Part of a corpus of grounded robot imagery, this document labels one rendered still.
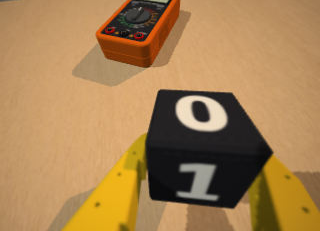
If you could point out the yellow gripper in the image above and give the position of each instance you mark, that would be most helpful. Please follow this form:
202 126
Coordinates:
278 200

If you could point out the orange digital multimeter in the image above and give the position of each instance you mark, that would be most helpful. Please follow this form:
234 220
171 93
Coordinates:
135 35

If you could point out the black cube with white digits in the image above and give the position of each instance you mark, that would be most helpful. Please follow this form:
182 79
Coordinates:
202 148

